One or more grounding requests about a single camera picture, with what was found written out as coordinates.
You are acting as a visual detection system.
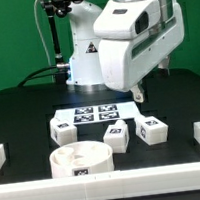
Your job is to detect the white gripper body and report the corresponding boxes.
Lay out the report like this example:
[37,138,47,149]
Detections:
[94,0,185,92]

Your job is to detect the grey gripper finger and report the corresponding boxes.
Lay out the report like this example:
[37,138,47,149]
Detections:
[158,56,170,69]
[131,85,144,103]

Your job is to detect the white round stool seat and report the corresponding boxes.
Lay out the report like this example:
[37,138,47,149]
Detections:
[49,141,114,179]

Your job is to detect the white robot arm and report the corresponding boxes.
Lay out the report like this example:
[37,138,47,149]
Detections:
[62,0,185,102]

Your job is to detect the paper sheet with markers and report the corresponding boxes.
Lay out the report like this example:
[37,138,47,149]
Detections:
[54,101,140,125]

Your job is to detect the white front rail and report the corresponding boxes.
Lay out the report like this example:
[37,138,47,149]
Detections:
[0,162,200,200]

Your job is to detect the white cable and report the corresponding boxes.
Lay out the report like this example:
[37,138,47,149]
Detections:
[31,0,57,69]

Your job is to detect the black cables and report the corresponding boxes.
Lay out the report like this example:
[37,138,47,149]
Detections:
[15,66,61,87]

